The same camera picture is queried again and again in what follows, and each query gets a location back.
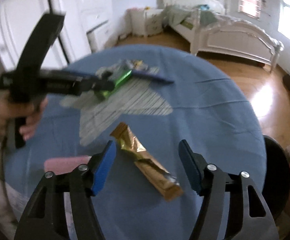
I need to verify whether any green Doublemint gum pack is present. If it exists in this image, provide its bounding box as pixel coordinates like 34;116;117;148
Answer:
95;68;132;100

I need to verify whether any gold snack bar wrapper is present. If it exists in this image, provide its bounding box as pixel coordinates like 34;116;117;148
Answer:
110;122;183;201

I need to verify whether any person's left hand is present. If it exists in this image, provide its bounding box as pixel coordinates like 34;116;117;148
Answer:
0;96;48;142

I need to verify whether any white crumpled tissue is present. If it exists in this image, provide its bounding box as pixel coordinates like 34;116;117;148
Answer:
96;60;159;80

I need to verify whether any purple wrapper strip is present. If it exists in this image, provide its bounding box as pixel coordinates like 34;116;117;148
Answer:
131;70;174;84

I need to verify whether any white wardrobe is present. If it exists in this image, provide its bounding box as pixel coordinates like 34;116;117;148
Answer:
0;0;112;71

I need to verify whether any blue tablecloth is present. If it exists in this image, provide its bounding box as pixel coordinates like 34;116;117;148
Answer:
3;45;266;239

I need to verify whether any white nightstand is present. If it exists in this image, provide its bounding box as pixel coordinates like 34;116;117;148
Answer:
144;9;163;36

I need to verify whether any green blanket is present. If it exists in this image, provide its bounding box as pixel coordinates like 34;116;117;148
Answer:
162;4;218;27

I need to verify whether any white wooden bed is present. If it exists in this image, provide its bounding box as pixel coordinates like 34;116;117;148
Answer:
162;0;284;69

